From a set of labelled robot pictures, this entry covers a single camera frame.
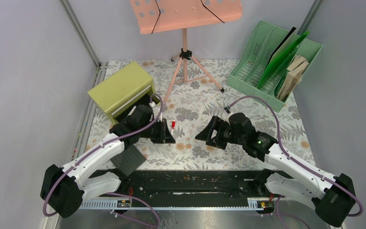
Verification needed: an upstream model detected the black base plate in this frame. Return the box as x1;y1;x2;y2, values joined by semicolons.
81;170;280;210

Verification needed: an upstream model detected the green puzzle book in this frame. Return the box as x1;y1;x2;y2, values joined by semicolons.
274;71;288;97

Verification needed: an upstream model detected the red marker pen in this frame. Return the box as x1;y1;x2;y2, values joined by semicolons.
170;120;176;135

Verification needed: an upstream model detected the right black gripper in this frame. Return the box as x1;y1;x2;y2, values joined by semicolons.
195;115;245;150

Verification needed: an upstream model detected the grey cable duct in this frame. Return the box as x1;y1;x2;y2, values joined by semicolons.
80;198;275;211

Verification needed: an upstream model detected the dark grey studded plate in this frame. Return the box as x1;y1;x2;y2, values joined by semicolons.
110;145;146;176

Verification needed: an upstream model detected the yellow-green drawer cabinet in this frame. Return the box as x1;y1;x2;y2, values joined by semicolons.
88;62;155;125

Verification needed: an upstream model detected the floral tablecloth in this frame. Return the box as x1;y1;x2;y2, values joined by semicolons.
85;59;318;171

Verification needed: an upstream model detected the green file organizer rack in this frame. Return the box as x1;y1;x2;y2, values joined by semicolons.
227;21;322;112

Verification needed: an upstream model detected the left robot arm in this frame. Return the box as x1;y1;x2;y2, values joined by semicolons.
40;103;175;218

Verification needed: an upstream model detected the green transparent folder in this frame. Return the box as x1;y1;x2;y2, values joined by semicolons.
256;31;310;90

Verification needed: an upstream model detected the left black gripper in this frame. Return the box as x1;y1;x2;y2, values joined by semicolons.
140;118;176;144

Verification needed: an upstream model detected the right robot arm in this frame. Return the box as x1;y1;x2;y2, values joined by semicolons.
195;113;356;227

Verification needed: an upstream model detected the pink music stand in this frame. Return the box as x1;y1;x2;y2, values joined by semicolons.
130;0;243;103

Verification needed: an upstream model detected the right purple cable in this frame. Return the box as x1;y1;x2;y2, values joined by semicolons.
224;95;364;229

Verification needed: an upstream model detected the purple puzzle book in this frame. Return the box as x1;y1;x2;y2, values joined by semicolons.
276;55;309;102

